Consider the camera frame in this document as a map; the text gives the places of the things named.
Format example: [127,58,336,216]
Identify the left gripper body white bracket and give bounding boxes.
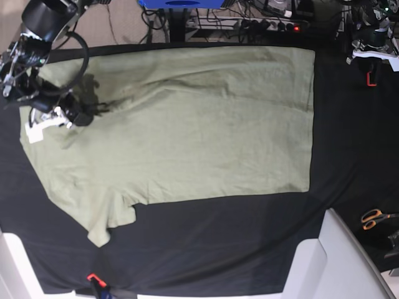
[346,31,398,72]

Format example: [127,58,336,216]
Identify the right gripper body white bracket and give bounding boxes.
[24,93,77,143]

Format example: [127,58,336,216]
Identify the light green T-shirt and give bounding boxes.
[19,46,315,247]

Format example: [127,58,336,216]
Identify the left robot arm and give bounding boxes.
[340,1,398,72]

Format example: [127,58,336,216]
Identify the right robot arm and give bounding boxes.
[1,1,94,143]

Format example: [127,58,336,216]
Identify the red black clamp right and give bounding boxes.
[366,64,379,87]

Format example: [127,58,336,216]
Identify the red black clamp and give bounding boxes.
[366,64,379,87]
[87,273,114,299]

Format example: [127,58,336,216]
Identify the blue plastic box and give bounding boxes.
[138,0,224,9]

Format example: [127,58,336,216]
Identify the white chair armrest left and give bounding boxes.
[1,232,45,299]

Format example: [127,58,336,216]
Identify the white chair armrest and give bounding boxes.
[1,232,45,299]
[281,209,395,299]

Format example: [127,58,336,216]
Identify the red black clamp front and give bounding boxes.
[87,273,114,299]

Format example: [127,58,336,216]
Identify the black table cloth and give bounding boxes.
[1,50,398,297]

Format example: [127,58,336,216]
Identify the white chair armrest right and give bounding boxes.
[281,209,395,299]

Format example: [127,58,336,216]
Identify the orange handled scissors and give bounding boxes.
[360,209,398,230]

